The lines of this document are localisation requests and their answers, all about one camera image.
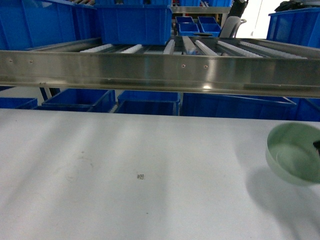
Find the stainless steel roller shelf rack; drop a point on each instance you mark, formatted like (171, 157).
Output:
(239, 66)

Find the blue crate on upper shelf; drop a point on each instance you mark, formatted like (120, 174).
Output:
(125, 24)

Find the blue bin below shelf right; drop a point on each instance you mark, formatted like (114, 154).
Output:
(236, 106)

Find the blue bin below shelf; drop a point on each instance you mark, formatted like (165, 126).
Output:
(236, 106)
(81, 100)
(148, 103)

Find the blue bin below shelf left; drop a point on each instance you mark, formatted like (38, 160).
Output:
(81, 100)

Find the small blue bin back left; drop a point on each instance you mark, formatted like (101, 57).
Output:
(186, 26)

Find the small blue bin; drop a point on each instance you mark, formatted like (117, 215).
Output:
(186, 26)
(208, 25)

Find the grey office chair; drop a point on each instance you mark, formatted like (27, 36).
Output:
(231, 27)

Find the green plastic bowl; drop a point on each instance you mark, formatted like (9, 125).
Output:
(290, 153)

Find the blue bin far left below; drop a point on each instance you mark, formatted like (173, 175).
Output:
(18, 103)

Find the large blue crate upper left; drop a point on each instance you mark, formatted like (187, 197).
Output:
(33, 23)

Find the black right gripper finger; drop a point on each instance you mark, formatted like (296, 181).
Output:
(316, 145)

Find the blue bin below shelf middle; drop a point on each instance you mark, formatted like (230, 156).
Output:
(148, 103)

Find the small blue bin back right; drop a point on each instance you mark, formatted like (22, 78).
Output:
(208, 25)

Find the blue crate upper right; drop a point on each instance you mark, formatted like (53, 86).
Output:
(298, 27)

